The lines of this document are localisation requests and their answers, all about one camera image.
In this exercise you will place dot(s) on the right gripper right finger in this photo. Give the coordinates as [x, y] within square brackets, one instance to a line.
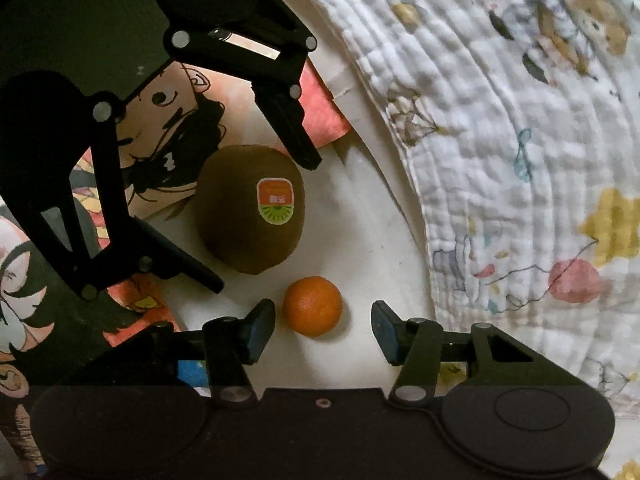
[419, 347]

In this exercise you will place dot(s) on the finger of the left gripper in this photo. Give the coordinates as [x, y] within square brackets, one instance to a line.
[134, 247]
[275, 82]

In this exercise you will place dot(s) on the right printed muslin cloth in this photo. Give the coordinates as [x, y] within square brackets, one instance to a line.
[517, 123]

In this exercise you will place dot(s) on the small orange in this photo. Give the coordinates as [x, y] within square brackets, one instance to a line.
[312, 306]

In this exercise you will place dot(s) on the dark brown kiwi with sticker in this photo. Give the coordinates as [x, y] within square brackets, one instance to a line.
[249, 207]

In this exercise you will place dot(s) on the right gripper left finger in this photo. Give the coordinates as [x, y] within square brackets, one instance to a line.
[213, 358]

